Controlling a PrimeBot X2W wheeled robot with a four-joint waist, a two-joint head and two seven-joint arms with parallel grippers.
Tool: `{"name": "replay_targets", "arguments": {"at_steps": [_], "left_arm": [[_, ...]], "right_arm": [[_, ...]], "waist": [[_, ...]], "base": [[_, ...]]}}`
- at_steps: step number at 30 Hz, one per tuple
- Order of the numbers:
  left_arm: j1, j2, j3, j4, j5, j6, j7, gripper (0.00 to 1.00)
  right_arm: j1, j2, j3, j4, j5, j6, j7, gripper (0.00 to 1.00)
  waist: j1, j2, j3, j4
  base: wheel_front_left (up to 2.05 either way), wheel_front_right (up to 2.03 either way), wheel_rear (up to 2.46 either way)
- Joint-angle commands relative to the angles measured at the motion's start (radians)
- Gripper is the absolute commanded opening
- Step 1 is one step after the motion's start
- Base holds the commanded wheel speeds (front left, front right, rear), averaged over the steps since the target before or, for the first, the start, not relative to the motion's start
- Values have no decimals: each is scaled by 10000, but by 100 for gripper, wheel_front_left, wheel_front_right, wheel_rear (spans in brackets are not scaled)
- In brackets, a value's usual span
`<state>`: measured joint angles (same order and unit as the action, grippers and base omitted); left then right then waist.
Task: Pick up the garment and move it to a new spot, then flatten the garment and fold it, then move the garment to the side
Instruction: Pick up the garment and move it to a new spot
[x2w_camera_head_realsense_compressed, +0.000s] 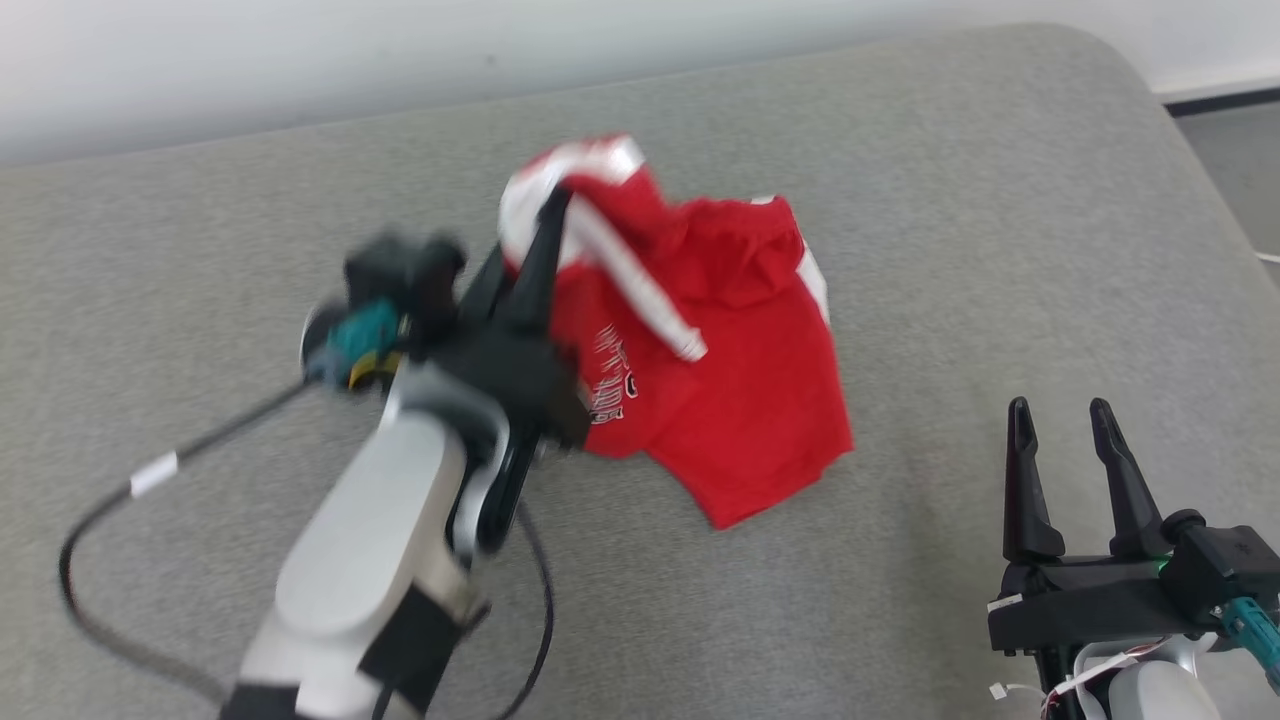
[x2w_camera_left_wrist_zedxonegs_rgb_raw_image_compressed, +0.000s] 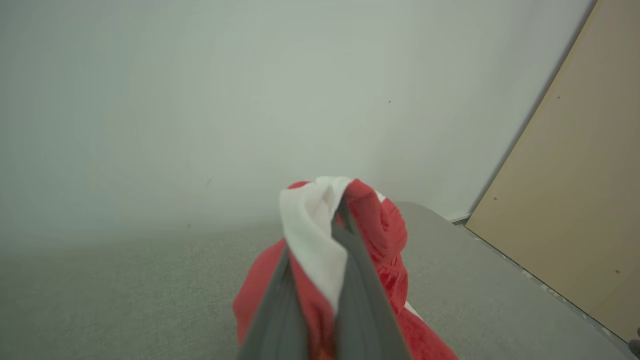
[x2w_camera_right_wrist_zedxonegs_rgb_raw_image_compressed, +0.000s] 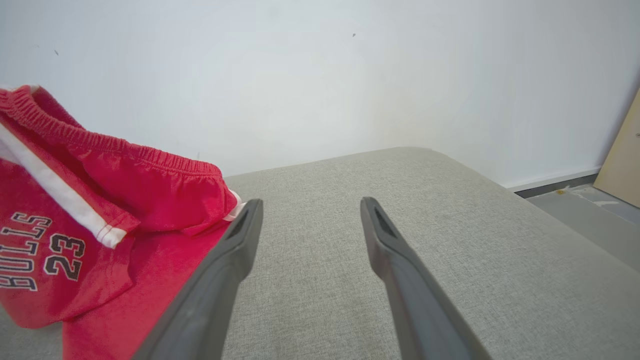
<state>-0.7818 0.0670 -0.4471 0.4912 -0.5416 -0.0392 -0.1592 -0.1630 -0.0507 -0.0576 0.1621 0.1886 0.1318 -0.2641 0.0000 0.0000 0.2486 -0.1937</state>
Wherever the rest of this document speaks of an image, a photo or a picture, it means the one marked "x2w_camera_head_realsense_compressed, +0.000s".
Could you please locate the black and white skirting board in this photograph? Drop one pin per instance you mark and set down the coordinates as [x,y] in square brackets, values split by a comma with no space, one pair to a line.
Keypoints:
[1220,100]

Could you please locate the red shorts with white stripe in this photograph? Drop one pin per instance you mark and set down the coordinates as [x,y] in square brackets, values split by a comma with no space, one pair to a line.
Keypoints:
[740,400]

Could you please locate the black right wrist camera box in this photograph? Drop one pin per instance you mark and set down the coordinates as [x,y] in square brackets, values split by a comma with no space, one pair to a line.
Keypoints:
[1225,570]

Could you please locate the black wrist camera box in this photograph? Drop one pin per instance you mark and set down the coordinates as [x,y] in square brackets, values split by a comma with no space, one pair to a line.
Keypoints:
[405,275]
[1225,570]

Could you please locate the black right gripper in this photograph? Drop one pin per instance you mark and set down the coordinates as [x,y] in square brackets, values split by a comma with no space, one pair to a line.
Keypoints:
[1090,600]

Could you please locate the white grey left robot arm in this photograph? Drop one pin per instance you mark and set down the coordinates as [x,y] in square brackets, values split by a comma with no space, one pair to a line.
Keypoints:
[370,540]

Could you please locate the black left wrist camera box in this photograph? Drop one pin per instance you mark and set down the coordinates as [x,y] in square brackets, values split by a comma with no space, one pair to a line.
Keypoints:
[405,275]

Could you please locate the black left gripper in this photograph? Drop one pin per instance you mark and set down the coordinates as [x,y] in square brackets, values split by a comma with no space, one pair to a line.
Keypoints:
[520,380]

